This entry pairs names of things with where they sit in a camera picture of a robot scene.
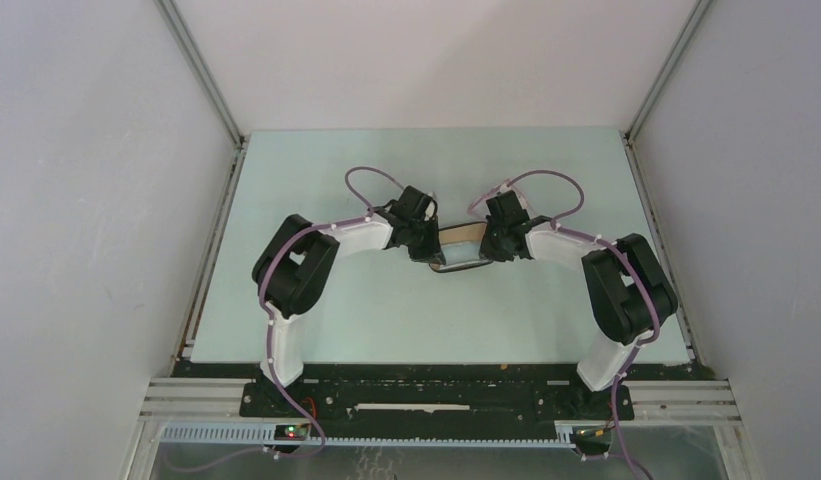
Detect black glasses case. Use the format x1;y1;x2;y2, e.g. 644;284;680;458
428;221;493;274

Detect pink transparent sunglasses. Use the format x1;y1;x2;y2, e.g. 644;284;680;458
466;178;537;219

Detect light blue cleaning cloth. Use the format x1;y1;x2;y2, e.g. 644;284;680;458
442;242;483;268

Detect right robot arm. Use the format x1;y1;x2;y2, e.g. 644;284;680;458
479;191;679;418

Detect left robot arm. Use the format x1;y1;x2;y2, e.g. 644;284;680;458
252;186;444;417

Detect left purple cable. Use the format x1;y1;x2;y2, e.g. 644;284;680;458
257;165;411;458

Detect grey cable duct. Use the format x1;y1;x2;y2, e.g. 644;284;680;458
159;422;575;448

